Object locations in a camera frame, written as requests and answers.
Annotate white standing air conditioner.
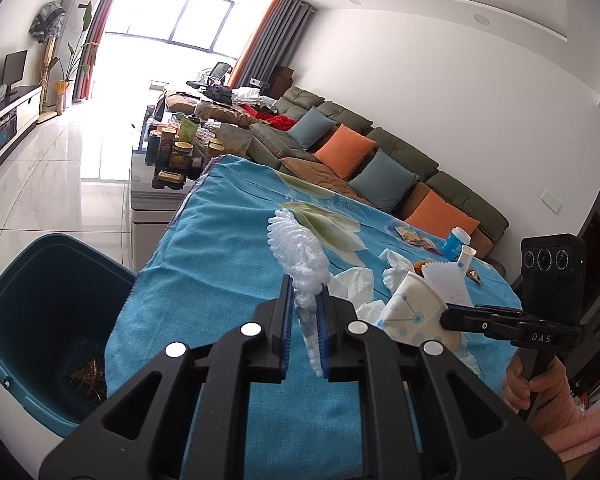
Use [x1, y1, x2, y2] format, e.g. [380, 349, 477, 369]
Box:
[55, 0, 112, 109]

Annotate tall potted plant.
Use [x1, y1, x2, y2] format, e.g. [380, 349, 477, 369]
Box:
[47, 2, 99, 111]

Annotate black bag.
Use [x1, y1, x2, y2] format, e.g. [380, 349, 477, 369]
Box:
[205, 85, 236, 104]

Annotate patterned paper cup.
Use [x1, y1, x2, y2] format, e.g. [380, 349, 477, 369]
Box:
[377, 271, 463, 357]

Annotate blue printed towel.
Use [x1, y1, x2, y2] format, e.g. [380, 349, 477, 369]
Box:
[104, 154, 525, 480]

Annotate brown sofa seat pad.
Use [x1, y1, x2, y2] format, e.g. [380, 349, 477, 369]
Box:
[279, 156, 377, 209]

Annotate white foam net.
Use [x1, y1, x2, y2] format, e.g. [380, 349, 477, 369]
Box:
[266, 209, 332, 378]

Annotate orange cushion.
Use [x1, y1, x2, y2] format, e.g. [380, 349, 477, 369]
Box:
[314, 125, 377, 181]
[405, 189, 481, 242]

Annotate orange grey curtain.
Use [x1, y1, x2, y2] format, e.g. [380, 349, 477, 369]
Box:
[227, 0, 315, 92]

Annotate green sofa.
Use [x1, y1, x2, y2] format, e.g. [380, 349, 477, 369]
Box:
[250, 86, 510, 262]

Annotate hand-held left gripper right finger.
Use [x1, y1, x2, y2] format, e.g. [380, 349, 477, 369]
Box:
[316, 287, 567, 480]

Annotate blue label bottle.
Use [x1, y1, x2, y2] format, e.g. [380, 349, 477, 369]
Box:
[439, 226, 473, 262]

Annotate glass top coffee table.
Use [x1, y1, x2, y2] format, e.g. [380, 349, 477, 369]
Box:
[129, 105, 207, 274]

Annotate black monitor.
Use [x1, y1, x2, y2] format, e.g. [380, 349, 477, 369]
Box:
[2, 50, 29, 97]

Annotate white plastic bags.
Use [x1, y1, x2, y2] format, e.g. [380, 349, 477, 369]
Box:
[232, 87, 262, 107]

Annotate person's right forearm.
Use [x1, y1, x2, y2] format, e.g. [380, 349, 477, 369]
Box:
[527, 360, 600, 463]

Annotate large window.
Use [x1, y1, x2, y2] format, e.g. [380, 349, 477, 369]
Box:
[102, 0, 276, 58]

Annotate group of glass jars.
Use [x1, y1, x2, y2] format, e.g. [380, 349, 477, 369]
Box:
[145, 112, 226, 191]

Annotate white black media cabinet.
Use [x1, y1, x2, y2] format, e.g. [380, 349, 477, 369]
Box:
[0, 85, 47, 192]

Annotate clear snack wrapper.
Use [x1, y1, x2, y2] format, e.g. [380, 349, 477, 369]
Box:
[387, 220, 443, 257]

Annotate striped red grey curtain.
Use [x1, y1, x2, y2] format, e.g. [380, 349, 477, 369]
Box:
[72, 0, 133, 103]

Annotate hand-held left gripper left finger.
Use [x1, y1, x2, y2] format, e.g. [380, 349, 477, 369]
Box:
[39, 275, 296, 480]

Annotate black office chair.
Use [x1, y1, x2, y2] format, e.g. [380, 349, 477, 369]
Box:
[187, 61, 232, 91]

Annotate person's right hand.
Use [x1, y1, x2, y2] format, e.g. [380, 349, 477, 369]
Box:
[501, 352, 570, 417]

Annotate brown box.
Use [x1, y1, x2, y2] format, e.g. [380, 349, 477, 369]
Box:
[269, 66, 295, 100]

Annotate clear plastic wrap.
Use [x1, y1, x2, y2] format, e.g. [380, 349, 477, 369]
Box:
[457, 350, 484, 379]

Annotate white paper baking liner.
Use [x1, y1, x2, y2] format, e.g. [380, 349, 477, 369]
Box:
[421, 260, 474, 308]

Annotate cloth covered standing fan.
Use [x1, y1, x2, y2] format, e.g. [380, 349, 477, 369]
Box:
[29, 1, 66, 116]

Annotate teal trash bin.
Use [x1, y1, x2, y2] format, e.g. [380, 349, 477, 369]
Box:
[0, 232, 138, 438]

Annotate blue cushion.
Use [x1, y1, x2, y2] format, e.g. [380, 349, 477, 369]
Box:
[348, 149, 420, 213]
[286, 108, 337, 151]

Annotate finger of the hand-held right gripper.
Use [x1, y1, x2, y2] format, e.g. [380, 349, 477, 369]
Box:
[474, 303, 537, 318]
[440, 306, 525, 336]

